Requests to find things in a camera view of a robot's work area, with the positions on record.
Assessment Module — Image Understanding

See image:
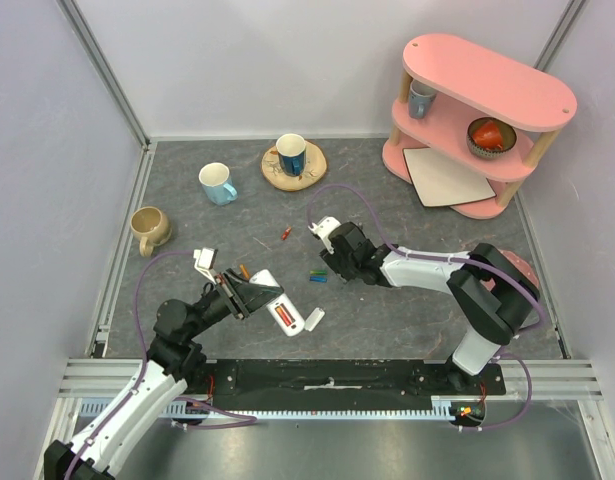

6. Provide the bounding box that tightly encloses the dark patterned bowl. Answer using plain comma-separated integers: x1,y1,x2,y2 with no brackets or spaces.
466,117,517,160

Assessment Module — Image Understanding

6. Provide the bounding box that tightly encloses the white square plate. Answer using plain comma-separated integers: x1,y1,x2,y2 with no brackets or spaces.
403,148,495,207

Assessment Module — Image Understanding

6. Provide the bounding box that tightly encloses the beige floral plate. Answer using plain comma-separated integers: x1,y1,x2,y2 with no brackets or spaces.
261,140,328,192

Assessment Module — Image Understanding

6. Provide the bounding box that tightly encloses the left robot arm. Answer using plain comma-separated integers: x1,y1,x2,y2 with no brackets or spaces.
43,269,297,479

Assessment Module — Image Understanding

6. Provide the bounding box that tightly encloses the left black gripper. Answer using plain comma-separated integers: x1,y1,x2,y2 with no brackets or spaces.
185,267,284,338

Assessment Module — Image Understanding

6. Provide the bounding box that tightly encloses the light blue mug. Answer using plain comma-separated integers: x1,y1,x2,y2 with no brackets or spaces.
198,162,238,206

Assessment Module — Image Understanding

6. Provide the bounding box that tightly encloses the red orange battery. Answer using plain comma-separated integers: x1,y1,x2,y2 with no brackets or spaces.
281,227,292,241

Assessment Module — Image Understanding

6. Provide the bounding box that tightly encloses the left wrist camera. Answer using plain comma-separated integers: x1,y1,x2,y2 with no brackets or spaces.
193,247,217,284

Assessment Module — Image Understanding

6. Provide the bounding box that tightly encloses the pink dotted plate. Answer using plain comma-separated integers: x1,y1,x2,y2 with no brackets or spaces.
502,250,539,288

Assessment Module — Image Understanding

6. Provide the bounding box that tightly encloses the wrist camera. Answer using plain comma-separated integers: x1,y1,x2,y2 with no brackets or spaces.
308,216,341,253
193,247,217,284

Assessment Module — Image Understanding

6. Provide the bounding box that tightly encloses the beige mug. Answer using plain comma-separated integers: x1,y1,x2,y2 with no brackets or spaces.
130,206,172,257

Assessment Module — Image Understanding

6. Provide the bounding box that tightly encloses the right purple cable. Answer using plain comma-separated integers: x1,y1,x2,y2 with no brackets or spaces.
305,183,551,434

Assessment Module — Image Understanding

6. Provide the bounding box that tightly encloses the pink three-tier shelf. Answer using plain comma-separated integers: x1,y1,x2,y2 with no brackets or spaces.
382,33,577,220

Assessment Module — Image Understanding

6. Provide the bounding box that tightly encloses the red cup in bowl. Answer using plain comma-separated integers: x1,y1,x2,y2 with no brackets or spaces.
471,120,503,150

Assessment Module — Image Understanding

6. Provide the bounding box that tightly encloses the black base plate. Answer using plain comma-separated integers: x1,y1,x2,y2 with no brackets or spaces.
186,359,506,411

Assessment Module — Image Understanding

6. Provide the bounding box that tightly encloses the white remote control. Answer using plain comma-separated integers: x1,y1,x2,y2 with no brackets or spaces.
250,269,305,337

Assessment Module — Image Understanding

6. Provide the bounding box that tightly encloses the grey-blue mug on shelf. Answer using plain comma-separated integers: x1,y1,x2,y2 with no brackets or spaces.
408,80,437,119

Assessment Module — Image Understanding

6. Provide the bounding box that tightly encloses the blue-white cable duct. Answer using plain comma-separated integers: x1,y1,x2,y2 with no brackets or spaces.
81,397,488,419

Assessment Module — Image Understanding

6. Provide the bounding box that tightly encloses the purple cable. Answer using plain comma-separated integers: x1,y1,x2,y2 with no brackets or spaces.
64,251,258,480
305,183,551,434

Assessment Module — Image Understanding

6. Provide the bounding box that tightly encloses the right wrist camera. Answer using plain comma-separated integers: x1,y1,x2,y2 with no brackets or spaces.
308,216,341,253

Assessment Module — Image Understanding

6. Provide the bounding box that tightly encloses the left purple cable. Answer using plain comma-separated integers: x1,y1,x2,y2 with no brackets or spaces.
64,251,258,480

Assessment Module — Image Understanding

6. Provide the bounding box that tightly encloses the white battery cover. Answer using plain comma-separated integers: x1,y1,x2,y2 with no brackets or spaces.
304,307,325,332

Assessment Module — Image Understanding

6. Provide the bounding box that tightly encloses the dark blue mug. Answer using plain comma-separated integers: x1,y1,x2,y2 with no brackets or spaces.
275,133,307,177

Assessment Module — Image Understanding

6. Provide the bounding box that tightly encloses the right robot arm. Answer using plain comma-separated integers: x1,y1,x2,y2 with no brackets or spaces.
309,217,540,394

